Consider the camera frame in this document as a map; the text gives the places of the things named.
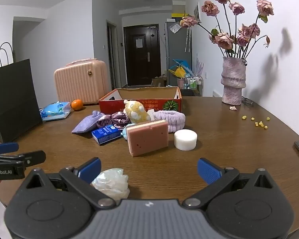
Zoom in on orange fruit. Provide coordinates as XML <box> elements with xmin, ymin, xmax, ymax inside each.
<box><xmin>71</xmin><ymin>99</ymin><xmax>84</xmax><ymax>111</ymax></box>

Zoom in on grey refrigerator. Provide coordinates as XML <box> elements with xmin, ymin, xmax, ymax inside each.
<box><xmin>164</xmin><ymin>20</ymin><xmax>192</xmax><ymax>85</ymax></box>

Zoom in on bunch of dried pink roses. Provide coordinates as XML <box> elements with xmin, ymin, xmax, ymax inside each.
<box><xmin>180</xmin><ymin>0</ymin><xmax>274</xmax><ymax>60</ymax></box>

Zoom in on dark interior side door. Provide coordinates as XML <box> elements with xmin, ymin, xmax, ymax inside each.
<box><xmin>107</xmin><ymin>21</ymin><xmax>118</xmax><ymax>90</ymax></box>

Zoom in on dark brown entrance door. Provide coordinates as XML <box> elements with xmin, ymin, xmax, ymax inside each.
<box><xmin>123</xmin><ymin>25</ymin><xmax>162</xmax><ymax>86</ymax></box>

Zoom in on folded pale umbrella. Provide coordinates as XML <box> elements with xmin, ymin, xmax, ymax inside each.
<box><xmin>184</xmin><ymin>26</ymin><xmax>192</xmax><ymax>53</ymax></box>

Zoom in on red cardboard box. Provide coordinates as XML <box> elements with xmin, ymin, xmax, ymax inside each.
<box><xmin>98</xmin><ymin>86</ymin><xmax>182</xmax><ymax>117</ymax></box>

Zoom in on pink ribbed suitcase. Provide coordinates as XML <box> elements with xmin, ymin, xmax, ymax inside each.
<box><xmin>53</xmin><ymin>58</ymin><xmax>110</xmax><ymax>105</ymax></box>

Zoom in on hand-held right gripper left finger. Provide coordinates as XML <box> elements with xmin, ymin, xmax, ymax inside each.
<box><xmin>22</xmin><ymin>157</ymin><xmax>116</xmax><ymax>210</ymax></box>

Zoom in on lavender fabric pouch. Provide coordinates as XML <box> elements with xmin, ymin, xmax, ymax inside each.
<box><xmin>71</xmin><ymin>111</ymin><xmax>105</xmax><ymax>134</ymax></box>

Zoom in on shiny purple scrunchie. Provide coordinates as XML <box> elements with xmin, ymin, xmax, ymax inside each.
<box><xmin>111</xmin><ymin>112</ymin><xmax>131</xmax><ymax>127</ymax></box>

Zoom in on brown cardboard carton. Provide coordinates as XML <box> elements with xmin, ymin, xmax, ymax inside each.
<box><xmin>151</xmin><ymin>76</ymin><xmax>168</xmax><ymax>88</ymax></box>

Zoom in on pink rectangular sponge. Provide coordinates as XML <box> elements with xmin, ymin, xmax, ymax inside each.
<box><xmin>125</xmin><ymin>120</ymin><xmax>169</xmax><ymax>157</ymax></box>

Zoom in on black paper bag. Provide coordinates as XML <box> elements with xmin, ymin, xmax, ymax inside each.
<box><xmin>0</xmin><ymin>42</ymin><xmax>43</xmax><ymax>143</ymax></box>

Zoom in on metal trolley cart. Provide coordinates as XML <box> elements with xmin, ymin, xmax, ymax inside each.
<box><xmin>186</xmin><ymin>74</ymin><xmax>204</xmax><ymax>96</ymax></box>

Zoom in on blue tissue pack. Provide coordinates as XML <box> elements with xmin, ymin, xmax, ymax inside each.
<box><xmin>91</xmin><ymin>124</ymin><xmax>122</xmax><ymax>145</ymax></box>

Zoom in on white round sponge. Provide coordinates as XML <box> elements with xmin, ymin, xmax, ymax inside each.
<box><xmin>174</xmin><ymin>129</ymin><xmax>198</xmax><ymax>151</ymax></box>

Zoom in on pink textured vase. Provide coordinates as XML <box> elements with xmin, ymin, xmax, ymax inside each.
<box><xmin>220</xmin><ymin>56</ymin><xmax>247</xmax><ymax>106</ymax></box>

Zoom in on translucent plastic bag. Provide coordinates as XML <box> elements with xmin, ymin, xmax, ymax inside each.
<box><xmin>91</xmin><ymin>168</ymin><xmax>130</xmax><ymax>202</ymax></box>

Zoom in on lavender fluffy headband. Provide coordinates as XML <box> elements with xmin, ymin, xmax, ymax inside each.
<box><xmin>152</xmin><ymin>110</ymin><xmax>186</xmax><ymax>132</ymax></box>

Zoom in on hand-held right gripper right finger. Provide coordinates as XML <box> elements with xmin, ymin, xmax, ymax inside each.
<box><xmin>182</xmin><ymin>157</ymin><xmax>277</xmax><ymax>209</ymax></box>

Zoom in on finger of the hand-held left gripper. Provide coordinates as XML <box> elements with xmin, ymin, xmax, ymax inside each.
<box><xmin>0</xmin><ymin>142</ymin><xmax>19</xmax><ymax>155</ymax></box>
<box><xmin>0</xmin><ymin>150</ymin><xmax>47</xmax><ymax>167</ymax></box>

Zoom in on yellow plush toy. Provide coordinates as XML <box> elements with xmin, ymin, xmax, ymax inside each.
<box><xmin>123</xmin><ymin>100</ymin><xmax>151</xmax><ymax>124</ymax></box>

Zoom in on scattered yellow crumbs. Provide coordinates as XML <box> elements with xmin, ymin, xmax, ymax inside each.
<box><xmin>241</xmin><ymin>115</ymin><xmax>270</xmax><ymax>130</ymax></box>

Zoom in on blue wet wipes pack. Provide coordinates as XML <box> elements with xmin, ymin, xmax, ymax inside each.
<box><xmin>39</xmin><ymin>101</ymin><xmax>72</xmax><ymax>122</ymax></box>

